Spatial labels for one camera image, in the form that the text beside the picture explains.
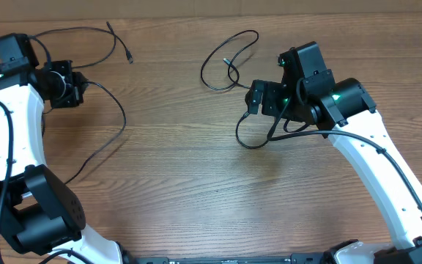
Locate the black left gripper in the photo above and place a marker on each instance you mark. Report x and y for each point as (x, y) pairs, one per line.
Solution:
(73, 99)

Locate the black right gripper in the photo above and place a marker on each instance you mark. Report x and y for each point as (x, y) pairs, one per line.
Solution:
(270, 92)

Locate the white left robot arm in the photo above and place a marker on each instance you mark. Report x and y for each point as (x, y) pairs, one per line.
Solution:
(38, 212)

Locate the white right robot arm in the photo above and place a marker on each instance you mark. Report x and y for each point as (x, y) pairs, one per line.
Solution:
(344, 113)

